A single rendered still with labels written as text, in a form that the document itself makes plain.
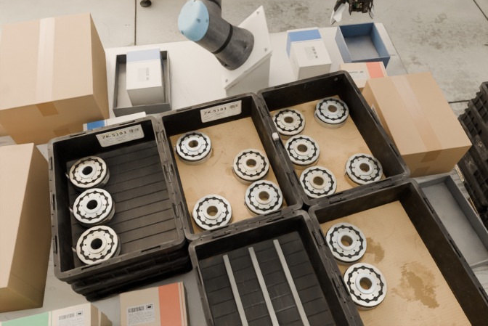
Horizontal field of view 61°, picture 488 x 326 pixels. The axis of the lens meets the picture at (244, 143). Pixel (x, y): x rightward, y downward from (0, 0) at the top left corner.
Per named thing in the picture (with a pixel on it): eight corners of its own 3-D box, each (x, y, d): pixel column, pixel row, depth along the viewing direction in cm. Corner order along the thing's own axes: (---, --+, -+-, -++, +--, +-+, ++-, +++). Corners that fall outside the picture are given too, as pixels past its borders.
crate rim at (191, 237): (156, 119, 119) (155, 114, 117) (254, 95, 124) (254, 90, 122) (187, 245, 98) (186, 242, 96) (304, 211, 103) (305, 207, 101)
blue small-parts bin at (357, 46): (334, 38, 169) (337, 25, 163) (369, 35, 170) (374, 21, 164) (348, 73, 158) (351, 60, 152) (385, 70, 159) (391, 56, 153)
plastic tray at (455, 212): (386, 197, 128) (391, 189, 124) (444, 181, 131) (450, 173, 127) (432, 281, 113) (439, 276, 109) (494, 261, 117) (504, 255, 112)
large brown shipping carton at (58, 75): (27, 65, 160) (2, 24, 144) (105, 53, 164) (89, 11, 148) (19, 148, 138) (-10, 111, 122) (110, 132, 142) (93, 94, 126)
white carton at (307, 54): (285, 47, 166) (287, 30, 158) (314, 44, 167) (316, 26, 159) (296, 84, 155) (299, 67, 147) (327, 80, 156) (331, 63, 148)
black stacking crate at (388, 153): (254, 115, 132) (255, 91, 123) (338, 94, 137) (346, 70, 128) (300, 225, 111) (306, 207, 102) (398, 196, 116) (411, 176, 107)
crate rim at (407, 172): (254, 95, 124) (255, 90, 122) (344, 74, 129) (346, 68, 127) (304, 211, 103) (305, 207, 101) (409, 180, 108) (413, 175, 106)
